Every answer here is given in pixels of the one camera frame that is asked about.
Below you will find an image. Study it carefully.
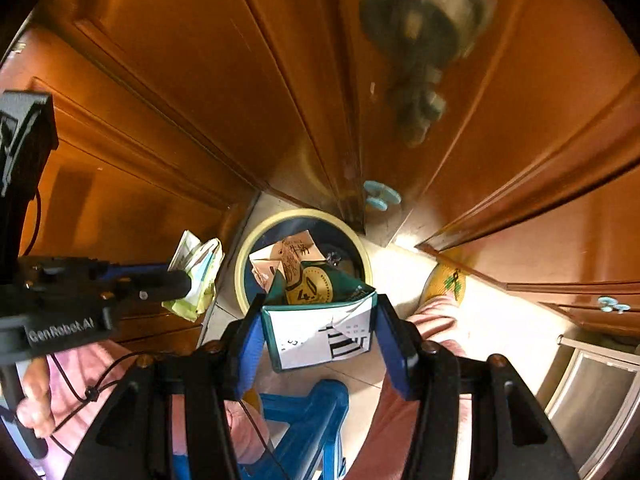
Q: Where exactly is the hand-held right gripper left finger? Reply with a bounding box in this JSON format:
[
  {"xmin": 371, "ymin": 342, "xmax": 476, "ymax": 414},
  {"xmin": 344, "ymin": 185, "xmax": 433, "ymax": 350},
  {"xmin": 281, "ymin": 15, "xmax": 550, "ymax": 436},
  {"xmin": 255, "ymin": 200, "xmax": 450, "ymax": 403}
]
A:
[{"xmin": 65, "ymin": 291, "xmax": 268, "ymax": 480}]

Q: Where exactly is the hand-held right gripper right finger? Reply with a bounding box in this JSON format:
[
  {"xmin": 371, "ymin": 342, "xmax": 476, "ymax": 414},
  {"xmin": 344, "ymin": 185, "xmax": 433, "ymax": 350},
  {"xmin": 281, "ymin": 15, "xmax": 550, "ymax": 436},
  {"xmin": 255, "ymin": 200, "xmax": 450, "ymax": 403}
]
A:
[{"xmin": 372, "ymin": 292, "xmax": 581, "ymax": 480}]

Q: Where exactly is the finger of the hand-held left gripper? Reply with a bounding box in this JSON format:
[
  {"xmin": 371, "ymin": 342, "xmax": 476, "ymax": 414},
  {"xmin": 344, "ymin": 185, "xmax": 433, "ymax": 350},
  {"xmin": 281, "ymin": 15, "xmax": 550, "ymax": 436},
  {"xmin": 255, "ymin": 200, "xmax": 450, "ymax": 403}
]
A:
[
  {"xmin": 97, "ymin": 262, "xmax": 173, "ymax": 281},
  {"xmin": 112, "ymin": 271, "xmax": 193, "ymax": 303}
]

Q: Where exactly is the yellow green wrapper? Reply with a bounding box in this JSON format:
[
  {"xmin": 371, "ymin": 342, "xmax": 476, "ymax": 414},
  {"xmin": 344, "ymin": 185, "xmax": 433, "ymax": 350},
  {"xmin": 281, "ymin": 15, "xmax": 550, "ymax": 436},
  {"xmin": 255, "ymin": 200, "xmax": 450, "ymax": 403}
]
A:
[{"xmin": 161, "ymin": 230, "xmax": 225, "ymax": 323}]

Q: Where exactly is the green white milk carton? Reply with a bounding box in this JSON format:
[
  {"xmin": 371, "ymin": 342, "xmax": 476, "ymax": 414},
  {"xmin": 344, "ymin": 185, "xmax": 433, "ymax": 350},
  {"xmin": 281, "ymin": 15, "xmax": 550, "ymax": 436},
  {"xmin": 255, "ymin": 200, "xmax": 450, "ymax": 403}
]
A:
[{"xmin": 260, "ymin": 265, "xmax": 377, "ymax": 372}]

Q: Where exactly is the round yellow-rimmed trash bin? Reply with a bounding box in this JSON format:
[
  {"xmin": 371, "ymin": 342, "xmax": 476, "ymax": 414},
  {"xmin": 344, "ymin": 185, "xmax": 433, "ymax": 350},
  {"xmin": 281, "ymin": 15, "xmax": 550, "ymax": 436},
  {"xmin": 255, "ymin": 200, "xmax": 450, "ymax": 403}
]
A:
[{"xmin": 234, "ymin": 208, "xmax": 373, "ymax": 318}]

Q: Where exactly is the person's left hand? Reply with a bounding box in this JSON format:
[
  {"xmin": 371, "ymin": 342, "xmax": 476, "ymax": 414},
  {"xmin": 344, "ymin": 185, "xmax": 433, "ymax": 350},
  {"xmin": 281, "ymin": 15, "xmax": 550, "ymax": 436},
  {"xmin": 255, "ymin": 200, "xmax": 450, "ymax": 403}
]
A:
[{"xmin": 15, "ymin": 355, "xmax": 56, "ymax": 438}]

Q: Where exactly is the person's right leg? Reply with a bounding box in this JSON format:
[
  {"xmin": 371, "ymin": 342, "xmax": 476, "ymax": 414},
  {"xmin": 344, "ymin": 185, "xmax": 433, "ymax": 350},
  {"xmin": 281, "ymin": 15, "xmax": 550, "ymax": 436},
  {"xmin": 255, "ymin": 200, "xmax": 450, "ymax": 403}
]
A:
[{"xmin": 350, "ymin": 295, "xmax": 476, "ymax": 480}]

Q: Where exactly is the person's leg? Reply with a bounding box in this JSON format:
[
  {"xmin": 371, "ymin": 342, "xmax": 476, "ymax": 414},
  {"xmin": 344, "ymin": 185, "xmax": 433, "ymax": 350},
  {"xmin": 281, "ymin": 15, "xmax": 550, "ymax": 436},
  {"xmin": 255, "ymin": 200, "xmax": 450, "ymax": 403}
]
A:
[
  {"xmin": 45, "ymin": 340, "xmax": 273, "ymax": 480},
  {"xmin": 350, "ymin": 295, "xmax": 476, "ymax": 480}
]

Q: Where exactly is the person's left leg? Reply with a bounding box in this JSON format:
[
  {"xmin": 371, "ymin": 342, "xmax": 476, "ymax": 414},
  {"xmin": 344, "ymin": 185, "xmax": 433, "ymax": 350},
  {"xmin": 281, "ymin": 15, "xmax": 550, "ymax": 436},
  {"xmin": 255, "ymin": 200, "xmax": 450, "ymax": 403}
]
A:
[{"xmin": 45, "ymin": 340, "xmax": 273, "ymax": 480}]

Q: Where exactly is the brown corner cabinet door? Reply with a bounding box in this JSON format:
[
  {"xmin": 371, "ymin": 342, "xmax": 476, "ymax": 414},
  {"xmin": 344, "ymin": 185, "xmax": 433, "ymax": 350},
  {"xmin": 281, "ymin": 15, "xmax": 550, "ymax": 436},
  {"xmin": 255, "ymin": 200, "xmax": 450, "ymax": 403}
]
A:
[{"xmin": 0, "ymin": 25, "xmax": 261, "ymax": 346}]

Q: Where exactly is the blue plastic stool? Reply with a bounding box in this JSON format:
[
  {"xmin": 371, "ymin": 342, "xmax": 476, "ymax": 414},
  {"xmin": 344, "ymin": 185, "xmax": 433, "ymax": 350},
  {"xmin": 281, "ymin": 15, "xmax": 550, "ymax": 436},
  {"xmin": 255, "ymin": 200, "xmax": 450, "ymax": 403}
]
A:
[{"xmin": 172, "ymin": 379, "xmax": 351, "ymax": 480}]

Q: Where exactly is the brown printed paper bag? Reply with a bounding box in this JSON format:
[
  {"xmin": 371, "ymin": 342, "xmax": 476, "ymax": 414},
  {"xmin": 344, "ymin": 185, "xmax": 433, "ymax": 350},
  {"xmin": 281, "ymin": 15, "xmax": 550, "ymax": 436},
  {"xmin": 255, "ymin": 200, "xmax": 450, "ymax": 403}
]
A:
[{"xmin": 249, "ymin": 230, "xmax": 327, "ymax": 293}]

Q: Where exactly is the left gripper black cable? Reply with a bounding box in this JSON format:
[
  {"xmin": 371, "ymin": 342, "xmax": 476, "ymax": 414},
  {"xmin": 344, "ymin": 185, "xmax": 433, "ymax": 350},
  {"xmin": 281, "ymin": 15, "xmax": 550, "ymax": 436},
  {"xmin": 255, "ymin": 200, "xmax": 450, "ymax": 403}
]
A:
[{"xmin": 22, "ymin": 187, "xmax": 138, "ymax": 453}]

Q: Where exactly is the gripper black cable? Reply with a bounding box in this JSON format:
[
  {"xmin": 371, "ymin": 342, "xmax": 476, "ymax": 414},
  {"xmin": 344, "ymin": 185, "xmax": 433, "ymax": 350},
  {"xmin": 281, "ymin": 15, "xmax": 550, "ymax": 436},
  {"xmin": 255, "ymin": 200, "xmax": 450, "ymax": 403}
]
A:
[
  {"xmin": 239, "ymin": 400, "xmax": 293, "ymax": 480},
  {"xmin": 22, "ymin": 187, "xmax": 138, "ymax": 453}
]

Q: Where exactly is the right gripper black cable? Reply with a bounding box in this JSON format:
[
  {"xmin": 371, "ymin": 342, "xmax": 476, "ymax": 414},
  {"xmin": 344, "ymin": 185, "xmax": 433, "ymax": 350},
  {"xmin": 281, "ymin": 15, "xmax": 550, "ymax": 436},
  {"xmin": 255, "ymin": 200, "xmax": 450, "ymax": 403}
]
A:
[{"xmin": 239, "ymin": 400, "xmax": 293, "ymax": 480}]

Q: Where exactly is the aluminium door frame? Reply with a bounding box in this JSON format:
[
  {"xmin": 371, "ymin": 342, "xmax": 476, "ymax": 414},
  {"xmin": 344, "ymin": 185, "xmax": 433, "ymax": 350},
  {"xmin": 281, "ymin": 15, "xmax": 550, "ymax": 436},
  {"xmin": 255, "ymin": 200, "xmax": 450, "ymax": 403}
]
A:
[{"xmin": 537, "ymin": 335, "xmax": 640, "ymax": 480}]

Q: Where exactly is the brown cabinet door ornate handle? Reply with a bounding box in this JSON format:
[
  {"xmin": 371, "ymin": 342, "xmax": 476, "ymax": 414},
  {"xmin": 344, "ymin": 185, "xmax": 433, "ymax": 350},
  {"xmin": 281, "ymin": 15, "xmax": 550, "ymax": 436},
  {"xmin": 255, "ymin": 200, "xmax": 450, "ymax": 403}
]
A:
[{"xmin": 20, "ymin": 0, "xmax": 626, "ymax": 248}]

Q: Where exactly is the ornate metal door handle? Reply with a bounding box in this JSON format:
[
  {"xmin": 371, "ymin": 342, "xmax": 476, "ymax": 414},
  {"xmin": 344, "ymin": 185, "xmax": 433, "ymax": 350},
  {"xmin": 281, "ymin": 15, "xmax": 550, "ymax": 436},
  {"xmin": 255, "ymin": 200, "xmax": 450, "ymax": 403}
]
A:
[{"xmin": 359, "ymin": 0, "xmax": 496, "ymax": 148}]

